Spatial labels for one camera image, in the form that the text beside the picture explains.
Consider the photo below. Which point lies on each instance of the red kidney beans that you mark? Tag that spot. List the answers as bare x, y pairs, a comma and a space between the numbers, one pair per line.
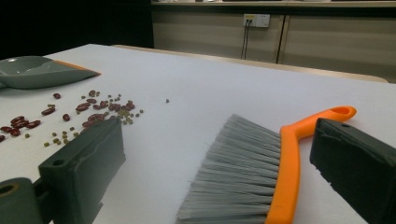
82, 108

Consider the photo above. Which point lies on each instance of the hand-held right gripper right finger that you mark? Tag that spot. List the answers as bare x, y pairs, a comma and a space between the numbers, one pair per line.
358, 161

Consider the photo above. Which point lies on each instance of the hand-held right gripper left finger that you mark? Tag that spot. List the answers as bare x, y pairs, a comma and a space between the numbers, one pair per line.
81, 168

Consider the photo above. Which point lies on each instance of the orange brush with grey bristles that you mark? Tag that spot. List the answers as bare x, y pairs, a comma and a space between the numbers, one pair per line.
289, 174

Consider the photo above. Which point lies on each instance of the white wall socket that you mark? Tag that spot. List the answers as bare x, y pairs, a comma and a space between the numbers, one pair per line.
257, 20

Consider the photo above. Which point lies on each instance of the dark curtain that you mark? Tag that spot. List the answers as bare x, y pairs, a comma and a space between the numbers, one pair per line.
74, 21

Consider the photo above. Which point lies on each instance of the grey dustpan with orange edge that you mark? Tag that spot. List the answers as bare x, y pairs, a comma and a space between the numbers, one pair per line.
37, 74

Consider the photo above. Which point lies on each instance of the white table cover board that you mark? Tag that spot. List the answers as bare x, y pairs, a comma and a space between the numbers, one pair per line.
218, 87

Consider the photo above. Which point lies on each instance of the green mung beans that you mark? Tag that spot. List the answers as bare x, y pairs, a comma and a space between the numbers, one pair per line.
124, 114

